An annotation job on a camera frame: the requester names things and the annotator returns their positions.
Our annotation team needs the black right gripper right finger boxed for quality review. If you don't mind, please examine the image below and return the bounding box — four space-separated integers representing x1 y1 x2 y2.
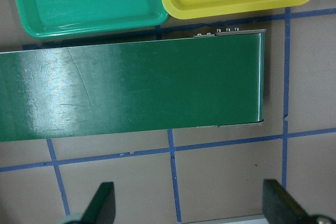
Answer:
262 179 316 224

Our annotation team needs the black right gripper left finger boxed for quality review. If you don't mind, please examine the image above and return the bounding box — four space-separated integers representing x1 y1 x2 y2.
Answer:
81 182 116 223

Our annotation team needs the green conveyor belt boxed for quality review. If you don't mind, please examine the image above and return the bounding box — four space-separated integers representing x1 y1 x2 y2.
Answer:
1 29 266 142

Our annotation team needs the green plastic tray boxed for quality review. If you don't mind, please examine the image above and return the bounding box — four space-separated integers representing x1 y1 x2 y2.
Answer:
15 0 168 39

